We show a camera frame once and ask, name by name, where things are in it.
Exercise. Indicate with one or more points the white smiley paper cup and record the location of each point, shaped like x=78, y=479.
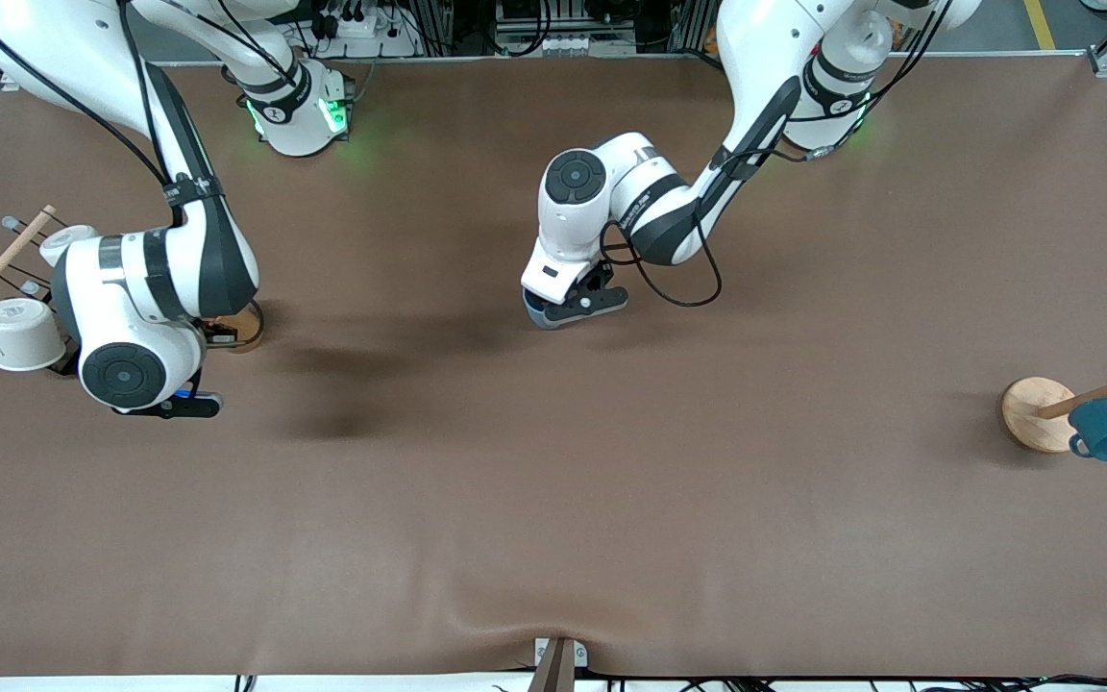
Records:
x=68, y=240
x=23, y=333

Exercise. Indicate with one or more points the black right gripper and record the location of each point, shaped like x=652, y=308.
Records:
x=220, y=330

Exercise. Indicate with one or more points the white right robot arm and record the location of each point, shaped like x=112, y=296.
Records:
x=179, y=269

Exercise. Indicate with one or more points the blue plastic cup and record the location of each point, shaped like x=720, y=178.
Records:
x=539, y=315

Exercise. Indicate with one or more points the brown paper cup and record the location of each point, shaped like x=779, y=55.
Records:
x=251, y=332

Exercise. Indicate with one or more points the white power strip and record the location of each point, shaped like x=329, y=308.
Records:
x=361, y=29

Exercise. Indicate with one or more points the wooden mug tree stand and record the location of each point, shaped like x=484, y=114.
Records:
x=1039, y=413

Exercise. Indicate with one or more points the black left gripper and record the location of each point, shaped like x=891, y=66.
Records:
x=596, y=280

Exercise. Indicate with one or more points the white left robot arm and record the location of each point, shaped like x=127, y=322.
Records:
x=650, y=192

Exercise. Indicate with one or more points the brown table mat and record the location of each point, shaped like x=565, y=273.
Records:
x=553, y=481

